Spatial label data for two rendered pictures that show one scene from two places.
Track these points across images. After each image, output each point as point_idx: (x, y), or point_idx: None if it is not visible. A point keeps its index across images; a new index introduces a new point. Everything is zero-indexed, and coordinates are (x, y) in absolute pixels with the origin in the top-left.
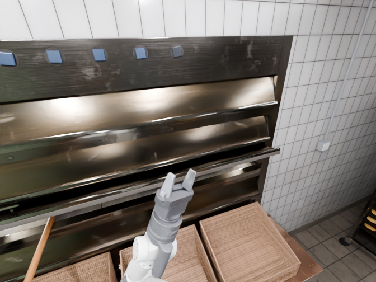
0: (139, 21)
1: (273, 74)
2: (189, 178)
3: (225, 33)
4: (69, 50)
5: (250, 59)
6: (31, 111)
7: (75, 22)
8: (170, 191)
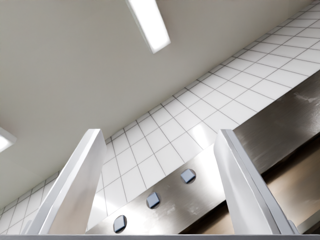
0: (176, 155)
1: None
2: (227, 167)
3: (257, 109)
4: (130, 210)
5: (317, 99)
6: None
7: (134, 185)
8: (56, 180)
